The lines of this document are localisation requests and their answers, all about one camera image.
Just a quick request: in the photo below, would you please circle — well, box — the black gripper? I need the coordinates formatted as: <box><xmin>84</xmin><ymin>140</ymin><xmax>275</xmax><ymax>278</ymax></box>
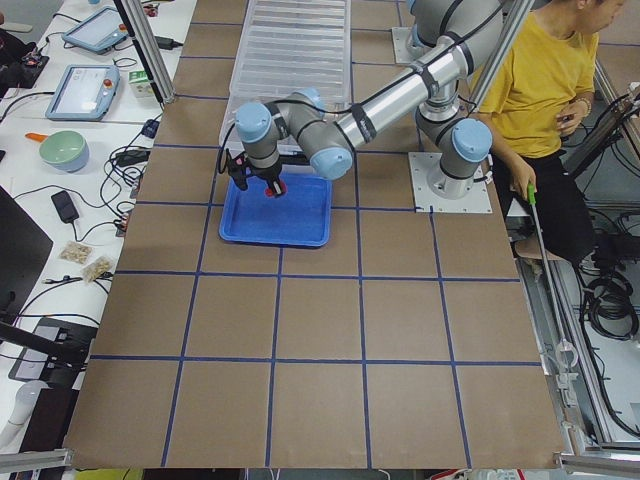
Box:
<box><xmin>225</xmin><ymin>150</ymin><xmax>285</xmax><ymax>197</ymax></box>

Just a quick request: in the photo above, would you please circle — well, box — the red block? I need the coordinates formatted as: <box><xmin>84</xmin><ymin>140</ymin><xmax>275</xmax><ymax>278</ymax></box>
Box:
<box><xmin>265</xmin><ymin>183</ymin><xmax>287</xmax><ymax>198</ymax></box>

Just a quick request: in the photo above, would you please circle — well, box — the clear plastic box lid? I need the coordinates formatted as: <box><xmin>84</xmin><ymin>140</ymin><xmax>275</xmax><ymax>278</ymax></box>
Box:
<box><xmin>229</xmin><ymin>0</ymin><xmax>351</xmax><ymax>104</ymax></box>

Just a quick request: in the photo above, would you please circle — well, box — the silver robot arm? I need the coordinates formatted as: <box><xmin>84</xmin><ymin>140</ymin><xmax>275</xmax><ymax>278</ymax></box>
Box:
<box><xmin>218</xmin><ymin>1</ymin><xmax>502</xmax><ymax>197</ymax></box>

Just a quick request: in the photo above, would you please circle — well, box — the clear plastic storage box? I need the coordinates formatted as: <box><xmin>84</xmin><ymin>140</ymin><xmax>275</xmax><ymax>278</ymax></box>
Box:
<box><xmin>219</xmin><ymin>89</ymin><xmax>353</xmax><ymax>159</ymax></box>

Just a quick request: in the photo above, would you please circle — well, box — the blue plastic tray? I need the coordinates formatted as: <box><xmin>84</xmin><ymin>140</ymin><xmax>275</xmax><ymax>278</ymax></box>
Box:
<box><xmin>219</xmin><ymin>173</ymin><xmax>332</xmax><ymax>247</ymax></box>

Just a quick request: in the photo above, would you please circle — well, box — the green white carton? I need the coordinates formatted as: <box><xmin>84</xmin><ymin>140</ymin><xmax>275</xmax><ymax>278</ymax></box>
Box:
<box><xmin>127</xmin><ymin>70</ymin><xmax>155</xmax><ymax>98</ymax></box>

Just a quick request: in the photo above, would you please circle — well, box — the snack bag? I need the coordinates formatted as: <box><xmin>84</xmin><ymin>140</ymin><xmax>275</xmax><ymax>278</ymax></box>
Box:
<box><xmin>58</xmin><ymin>241</ymin><xmax>93</xmax><ymax>265</ymax></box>
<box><xmin>81</xmin><ymin>256</ymin><xmax>114</xmax><ymax>283</ymax></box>

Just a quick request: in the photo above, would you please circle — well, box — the green bowl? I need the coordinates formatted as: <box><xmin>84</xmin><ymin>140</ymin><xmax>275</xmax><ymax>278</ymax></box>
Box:
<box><xmin>39</xmin><ymin>130</ymin><xmax>89</xmax><ymax>173</ymax></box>

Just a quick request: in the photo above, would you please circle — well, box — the black phone on desk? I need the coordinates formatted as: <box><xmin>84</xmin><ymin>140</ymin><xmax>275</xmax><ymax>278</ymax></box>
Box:
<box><xmin>51</xmin><ymin>190</ymin><xmax>79</xmax><ymax>224</ymax></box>

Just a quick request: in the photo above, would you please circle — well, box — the blue teach pendant near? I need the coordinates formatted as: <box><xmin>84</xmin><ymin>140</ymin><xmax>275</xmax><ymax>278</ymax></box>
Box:
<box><xmin>45</xmin><ymin>65</ymin><xmax>120</xmax><ymax>121</ymax></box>

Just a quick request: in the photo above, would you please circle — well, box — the blue teach pendant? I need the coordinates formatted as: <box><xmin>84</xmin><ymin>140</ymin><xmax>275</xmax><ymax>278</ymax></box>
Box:
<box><xmin>45</xmin><ymin>65</ymin><xmax>120</xmax><ymax>121</ymax></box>
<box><xmin>62</xmin><ymin>6</ymin><xmax>128</xmax><ymax>54</ymax></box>

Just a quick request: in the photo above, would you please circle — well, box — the blue teach pendant far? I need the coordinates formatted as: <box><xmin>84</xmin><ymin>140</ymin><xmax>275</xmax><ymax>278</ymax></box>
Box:
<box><xmin>62</xmin><ymin>6</ymin><xmax>128</xmax><ymax>54</ymax></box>

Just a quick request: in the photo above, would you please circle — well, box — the person in yellow shirt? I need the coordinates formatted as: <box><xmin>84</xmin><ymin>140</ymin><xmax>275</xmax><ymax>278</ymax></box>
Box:
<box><xmin>475</xmin><ymin>0</ymin><xmax>624</xmax><ymax>265</ymax></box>

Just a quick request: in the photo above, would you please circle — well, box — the green reacher grabber stick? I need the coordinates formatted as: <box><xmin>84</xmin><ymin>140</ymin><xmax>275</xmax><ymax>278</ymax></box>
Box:
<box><xmin>527</xmin><ymin>182</ymin><xmax>578</xmax><ymax>372</ymax></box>

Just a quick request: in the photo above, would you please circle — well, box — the white bulb lamp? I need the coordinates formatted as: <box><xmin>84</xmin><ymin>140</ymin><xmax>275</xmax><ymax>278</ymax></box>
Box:
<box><xmin>1</xmin><ymin>380</ymin><xmax>50</xmax><ymax>451</ymax></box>

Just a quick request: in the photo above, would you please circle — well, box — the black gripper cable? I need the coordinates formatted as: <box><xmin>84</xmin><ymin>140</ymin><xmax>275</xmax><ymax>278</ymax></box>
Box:
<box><xmin>216</xmin><ymin>117</ymin><xmax>241</xmax><ymax>176</ymax></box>

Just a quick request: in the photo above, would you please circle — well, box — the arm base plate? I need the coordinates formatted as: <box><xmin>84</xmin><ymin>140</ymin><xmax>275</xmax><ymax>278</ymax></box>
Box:
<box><xmin>408</xmin><ymin>152</ymin><xmax>493</xmax><ymax>214</ymax></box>
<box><xmin>391</xmin><ymin>27</ymin><xmax>438</xmax><ymax>65</ymax></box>

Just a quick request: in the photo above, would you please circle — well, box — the aluminium frame post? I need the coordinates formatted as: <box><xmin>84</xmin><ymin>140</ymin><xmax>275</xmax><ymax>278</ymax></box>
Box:
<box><xmin>114</xmin><ymin>0</ymin><xmax>175</xmax><ymax>105</ymax></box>

